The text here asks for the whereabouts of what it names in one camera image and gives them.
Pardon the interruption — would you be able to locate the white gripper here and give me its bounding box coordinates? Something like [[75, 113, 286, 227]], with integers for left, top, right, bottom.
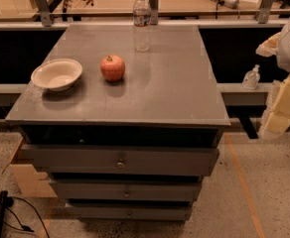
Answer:
[[255, 19, 290, 140]]

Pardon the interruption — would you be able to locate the clear plastic water bottle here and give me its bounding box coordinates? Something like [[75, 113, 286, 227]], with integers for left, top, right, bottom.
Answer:
[[133, 0, 151, 52]]

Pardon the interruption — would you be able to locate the small sanitizer pump bottle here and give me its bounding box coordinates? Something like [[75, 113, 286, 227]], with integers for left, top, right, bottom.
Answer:
[[242, 64, 260, 90]]

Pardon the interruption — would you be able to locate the grey drawer cabinet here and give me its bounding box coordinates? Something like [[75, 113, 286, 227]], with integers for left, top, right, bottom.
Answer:
[[7, 24, 229, 221]]

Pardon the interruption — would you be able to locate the red apple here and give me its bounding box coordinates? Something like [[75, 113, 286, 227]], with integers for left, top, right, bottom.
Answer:
[[100, 55, 125, 82]]

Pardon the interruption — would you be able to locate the white paper bowl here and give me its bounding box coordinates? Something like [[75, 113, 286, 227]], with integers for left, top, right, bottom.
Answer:
[[31, 59, 82, 91]]

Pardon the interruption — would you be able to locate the cardboard box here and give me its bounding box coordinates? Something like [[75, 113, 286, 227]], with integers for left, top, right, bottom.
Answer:
[[9, 137, 58, 199]]

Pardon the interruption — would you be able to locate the middle metal bracket post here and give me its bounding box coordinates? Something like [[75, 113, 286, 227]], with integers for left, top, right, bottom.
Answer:
[[149, 0, 159, 25]]

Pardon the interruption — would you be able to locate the left metal bracket post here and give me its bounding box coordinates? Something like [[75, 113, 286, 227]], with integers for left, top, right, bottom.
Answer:
[[35, 0, 53, 27]]

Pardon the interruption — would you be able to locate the black cable on floor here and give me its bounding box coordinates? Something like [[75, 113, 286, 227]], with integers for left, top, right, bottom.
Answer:
[[0, 122, 51, 238]]

